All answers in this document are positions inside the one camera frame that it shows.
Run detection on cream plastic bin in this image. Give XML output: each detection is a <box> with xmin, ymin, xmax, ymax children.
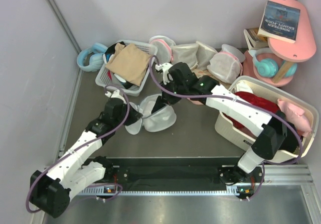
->
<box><xmin>215</xmin><ymin>76</ymin><xmax>319</xmax><ymax>163</ymax></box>

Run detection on purple cable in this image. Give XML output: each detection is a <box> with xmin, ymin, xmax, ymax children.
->
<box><xmin>26</xmin><ymin>84</ymin><xmax>131</xmax><ymax>213</ymax></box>
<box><xmin>149</xmin><ymin>55</ymin><xmax>304</xmax><ymax>201</ymax></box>

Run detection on Nineteen Eighty-Four blue book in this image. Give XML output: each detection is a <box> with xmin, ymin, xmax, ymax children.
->
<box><xmin>257</xmin><ymin>1</ymin><xmax>300</xmax><ymax>44</ymax></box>

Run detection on red garment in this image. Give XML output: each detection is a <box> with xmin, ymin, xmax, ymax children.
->
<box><xmin>223</xmin><ymin>91</ymin><xmax>280</xmax><ymax>129</ymax></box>

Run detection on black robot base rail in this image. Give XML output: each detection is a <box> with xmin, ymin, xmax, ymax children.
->
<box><xmin>101</xmin><ymin>157</ymin><xmax>263</xmax><ymax>192</ymax></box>

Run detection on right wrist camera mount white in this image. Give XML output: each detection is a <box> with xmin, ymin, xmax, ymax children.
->
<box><xmin>155</xmin><ymin>63</ymin><xmax>173</xmax><ymax>85</ymax></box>

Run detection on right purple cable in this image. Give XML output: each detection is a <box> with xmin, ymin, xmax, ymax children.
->
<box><xmin>149</xmin><ymin>55</ymin><xmax>304</xmax><ymax>201</ymax></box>

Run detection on beige mesh laundry bag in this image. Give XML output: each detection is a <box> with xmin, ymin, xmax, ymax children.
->
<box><xmin>172</xmin><ymin>43</ymin><xmax>199</xmax><ymax>70</ymax></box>

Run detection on cream flat mesh bag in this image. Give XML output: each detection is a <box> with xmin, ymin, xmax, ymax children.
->
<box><xmin>196</xmin><ymin>41</ymin><xmax>218</xmax><ymax>70</ymax></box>

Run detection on pink two-tier shelf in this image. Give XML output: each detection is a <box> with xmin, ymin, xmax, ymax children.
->
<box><xmin>243</xmin><ymin>0</ymin><xmax>316</xmax><ymax>87</ymax></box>

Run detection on grey plastic laundry basket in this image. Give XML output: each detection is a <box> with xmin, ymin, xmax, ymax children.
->
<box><xmin>95</xmin><ymin>40</ymin><xmax>157</xmax><ymax>96</ymax></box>

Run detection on pink garment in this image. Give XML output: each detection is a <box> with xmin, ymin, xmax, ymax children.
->
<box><xmin>277</xmin><ymin>99</ymin><xmax>312</xmax><ymax>137</ymax></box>

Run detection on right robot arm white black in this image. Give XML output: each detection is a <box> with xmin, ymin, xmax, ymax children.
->
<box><xmin>155</xmin><ymin>62</ymin><xmax>287</xmax><ymax>182</ymax></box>

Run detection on pink zipper mesh bag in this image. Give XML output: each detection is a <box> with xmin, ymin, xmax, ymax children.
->
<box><xmin>207</xmin><ymin>44</ymin><xmax>245</xmax><ymax>84</ymax></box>

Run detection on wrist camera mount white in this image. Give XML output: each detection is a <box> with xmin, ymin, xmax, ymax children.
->
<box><xmin>104</xmin><ymin>90</ymin><xmax>126</xmax><ymax>107</ymax></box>
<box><xmin>155</xmin><ymin>63</ymin><xmax>173</xmax><ymax>85</ymax></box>

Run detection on teal headphones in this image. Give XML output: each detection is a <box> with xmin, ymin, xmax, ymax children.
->
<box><xmin>248</xmin><ymin>47</ymin><xmax>298</xmax><ymax>78</ymax></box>

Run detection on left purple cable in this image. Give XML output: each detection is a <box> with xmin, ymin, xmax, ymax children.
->
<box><xmin>26</xmin><ymin>84</ymin><xmax>131</xmax><ymax>213</ymax></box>

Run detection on pink trimmed mesh bag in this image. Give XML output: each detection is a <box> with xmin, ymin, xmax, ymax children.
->
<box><xmin>148</xmin><ymin>35</ymin><xmax>176</xmax><ymax>64</ymax></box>

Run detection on stack of books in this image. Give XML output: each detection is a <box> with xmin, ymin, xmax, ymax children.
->
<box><xmin>243</xmin><ymin>28</ymin><xmax>268</xmax><ymax>50</ymax></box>

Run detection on light blue headphones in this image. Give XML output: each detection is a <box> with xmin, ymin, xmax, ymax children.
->
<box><xmin>76</xmin><ymin>43</ymin><xmax>108</xmax><ymax>72</ymax></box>

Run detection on white satin bra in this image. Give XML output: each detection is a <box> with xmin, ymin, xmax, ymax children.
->
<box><xmin>139</xmin><ymin>100</ymin><xmax>162</xmax><ymax>119</ymax></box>

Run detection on pink patterned round bag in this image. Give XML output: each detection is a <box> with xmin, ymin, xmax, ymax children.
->
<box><xmin>188</xmin><ymin>69</ymin><xmax>230</xmax><ymax>105</ymax></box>

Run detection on white mesh laundry bag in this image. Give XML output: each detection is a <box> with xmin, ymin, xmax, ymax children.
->
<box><xmin>125</xmin><ymin>94</ymin><xmax>177</xmax><ymax>135</ymax></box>

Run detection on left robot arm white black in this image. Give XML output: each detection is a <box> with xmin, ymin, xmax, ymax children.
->
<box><xmin>27</xmin><ymin>98</ymin><xmax>142</xmax><ymax>218</ymax></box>

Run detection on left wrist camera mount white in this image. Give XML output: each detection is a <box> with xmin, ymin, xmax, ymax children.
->
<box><xmin>104</xmin><ymin>90</ymin><xmax>126</xmax><ymax>107</ymax></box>

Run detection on beige folded garment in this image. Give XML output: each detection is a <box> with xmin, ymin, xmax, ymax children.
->
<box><xmin>106</xmin><ymin>43</ymin><xmax>151</xmax><ymax>86</ymax></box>

